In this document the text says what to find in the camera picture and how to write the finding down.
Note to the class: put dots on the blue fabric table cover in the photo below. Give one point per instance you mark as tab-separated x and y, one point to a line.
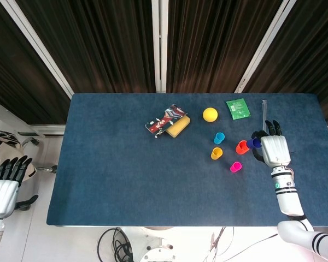
125	177

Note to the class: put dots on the pink plastic cup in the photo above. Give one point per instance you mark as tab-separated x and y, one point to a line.
235	167

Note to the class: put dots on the dark blue plastic cup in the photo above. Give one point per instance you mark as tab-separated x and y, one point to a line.
254	143

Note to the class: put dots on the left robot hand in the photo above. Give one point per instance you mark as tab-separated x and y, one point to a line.
2	196

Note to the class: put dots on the yellow ball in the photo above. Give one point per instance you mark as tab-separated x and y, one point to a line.
210	115

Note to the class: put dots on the dark red printed snack packet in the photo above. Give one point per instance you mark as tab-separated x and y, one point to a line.
164	120

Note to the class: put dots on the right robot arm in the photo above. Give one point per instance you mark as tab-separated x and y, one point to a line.
289	202

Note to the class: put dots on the metal caster wheel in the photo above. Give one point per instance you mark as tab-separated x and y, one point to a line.
47	169

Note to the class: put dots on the green sachet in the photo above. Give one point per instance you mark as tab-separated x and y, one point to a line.
238	108

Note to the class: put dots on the clear plastic tube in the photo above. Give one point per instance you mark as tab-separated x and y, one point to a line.
264	112

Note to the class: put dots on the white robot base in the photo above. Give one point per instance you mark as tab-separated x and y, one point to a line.
157	248

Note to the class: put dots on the white frame post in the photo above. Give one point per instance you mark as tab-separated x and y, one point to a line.
265	46
160	41
35	46

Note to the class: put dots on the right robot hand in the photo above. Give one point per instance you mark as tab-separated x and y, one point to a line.
276	150

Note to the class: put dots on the dark brown curtain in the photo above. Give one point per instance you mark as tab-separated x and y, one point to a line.
221	41
16	68
311	54
98	41

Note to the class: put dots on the yellow plastic cup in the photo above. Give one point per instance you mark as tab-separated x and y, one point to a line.
216	153

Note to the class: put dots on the red plastic cup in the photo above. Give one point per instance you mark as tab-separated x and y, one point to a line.
241	148

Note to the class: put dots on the yellow sponge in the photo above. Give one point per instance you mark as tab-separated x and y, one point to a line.
179	126

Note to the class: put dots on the light blue plastic cup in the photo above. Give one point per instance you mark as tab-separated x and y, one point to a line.
218	138

